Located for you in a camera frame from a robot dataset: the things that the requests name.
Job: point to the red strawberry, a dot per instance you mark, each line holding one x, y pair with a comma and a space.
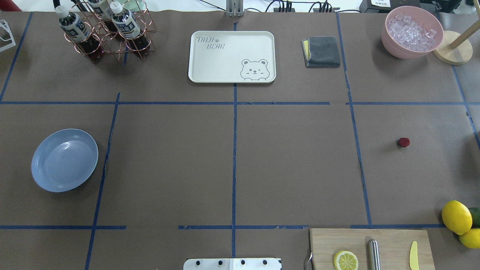
403, 142

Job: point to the blue round plate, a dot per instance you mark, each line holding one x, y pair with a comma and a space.
64, 160

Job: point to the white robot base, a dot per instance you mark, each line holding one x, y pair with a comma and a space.
233, 264

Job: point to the cream bear tray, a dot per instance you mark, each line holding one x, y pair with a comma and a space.
232, 57

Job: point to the grey folded cloth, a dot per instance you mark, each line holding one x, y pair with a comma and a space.
321, 52

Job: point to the lemon half slice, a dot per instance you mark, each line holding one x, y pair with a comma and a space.
345, 260

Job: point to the dark tea bottle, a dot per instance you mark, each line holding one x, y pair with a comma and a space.
127, 26
80, 35
104, 12

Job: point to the yellow plastic knife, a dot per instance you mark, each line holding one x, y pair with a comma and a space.
413, 256

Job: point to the yellow lemon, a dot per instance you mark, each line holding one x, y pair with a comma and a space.
457, 217
471, 238

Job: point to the round wooden stand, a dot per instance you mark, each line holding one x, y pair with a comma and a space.
455, 49

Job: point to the green lime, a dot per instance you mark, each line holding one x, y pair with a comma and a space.
475, 214

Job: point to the grey metal post mount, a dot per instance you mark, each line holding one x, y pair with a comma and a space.
235, 8

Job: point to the copper wire bottle rack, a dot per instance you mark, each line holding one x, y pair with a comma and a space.
113, 43

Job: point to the white wire rack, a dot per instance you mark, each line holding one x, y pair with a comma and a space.
7, 40

